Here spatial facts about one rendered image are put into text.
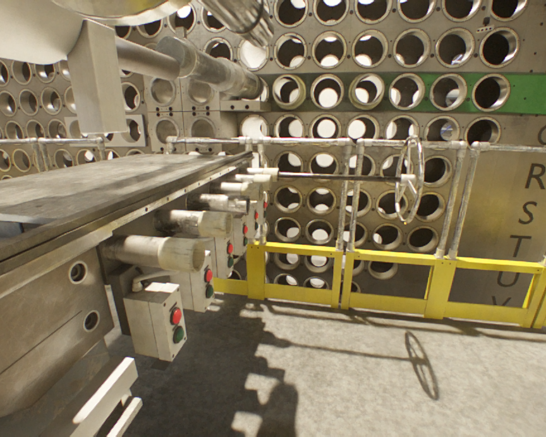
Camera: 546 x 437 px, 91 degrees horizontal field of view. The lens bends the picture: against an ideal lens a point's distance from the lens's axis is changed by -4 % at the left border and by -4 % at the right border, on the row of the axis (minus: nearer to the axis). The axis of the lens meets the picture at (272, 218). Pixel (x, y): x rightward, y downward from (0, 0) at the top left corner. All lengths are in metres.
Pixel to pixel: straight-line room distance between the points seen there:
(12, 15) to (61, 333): 0.54
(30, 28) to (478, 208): 2.67
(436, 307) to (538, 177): 1.37
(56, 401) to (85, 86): 0.63
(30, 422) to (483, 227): 2.74
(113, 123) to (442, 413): 1.53
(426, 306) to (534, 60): 1.81
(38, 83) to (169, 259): 3.18
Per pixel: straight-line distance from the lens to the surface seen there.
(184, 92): 2.22
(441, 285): 1.87
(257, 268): 1.79
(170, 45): 1.28
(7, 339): 0.56
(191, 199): 0.89
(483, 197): 2.69
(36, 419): 0.70
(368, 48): 3.02
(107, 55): 0.80
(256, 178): 1.16
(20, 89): 3.79
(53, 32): 0.75
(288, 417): 1.35
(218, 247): 0.90
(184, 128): 2.22
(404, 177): 1.34
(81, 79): 0.78
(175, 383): 1.50
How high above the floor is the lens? 1.10
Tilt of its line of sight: 19 degrees down
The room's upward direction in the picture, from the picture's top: straight up
